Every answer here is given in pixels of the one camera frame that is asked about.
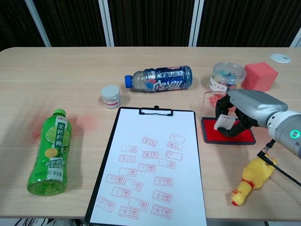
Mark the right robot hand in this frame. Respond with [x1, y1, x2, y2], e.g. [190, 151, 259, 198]
[215, 89, 289, 138]

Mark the red clear rectangular stamp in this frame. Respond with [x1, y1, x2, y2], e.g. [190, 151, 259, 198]
[213, 114, 236, 130]

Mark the red foam cube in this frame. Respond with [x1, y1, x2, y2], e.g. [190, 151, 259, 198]
[242, 62, 279, 92]

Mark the clear jar with colourful clips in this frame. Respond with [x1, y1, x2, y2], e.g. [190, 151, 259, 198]
[207, 61, 247, 93]

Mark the yellow rubber chicken toy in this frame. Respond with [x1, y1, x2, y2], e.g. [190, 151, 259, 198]
[230, 157, 275, 207]

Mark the blue label drink bottle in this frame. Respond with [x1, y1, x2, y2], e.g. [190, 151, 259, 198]
[124, 65, 193, 93]

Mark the black clipboard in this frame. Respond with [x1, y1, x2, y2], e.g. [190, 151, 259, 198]
[84, 105, 207, 226]

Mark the white stamped paper sheet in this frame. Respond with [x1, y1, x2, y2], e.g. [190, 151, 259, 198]
[89, 108, 207, 226]

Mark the small white lidded jar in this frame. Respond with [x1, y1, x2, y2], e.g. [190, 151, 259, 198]
[101, 85, 121, 109]

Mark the green lime drink bottle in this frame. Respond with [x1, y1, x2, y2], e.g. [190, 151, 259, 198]
[26, 108, 72, 196]

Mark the white round cable grommet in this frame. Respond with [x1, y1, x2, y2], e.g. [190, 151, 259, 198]
[269, 53, 292, 64]

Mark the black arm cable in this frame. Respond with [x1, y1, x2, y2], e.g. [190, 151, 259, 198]
[257, 138, 301, 187]

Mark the white partition frame post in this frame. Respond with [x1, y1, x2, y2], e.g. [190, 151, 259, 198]
[24, 0, 52, 47]
[290, 32, 301, 48]
[98, 0, 115, 47]
[188, 0, 204, 47]

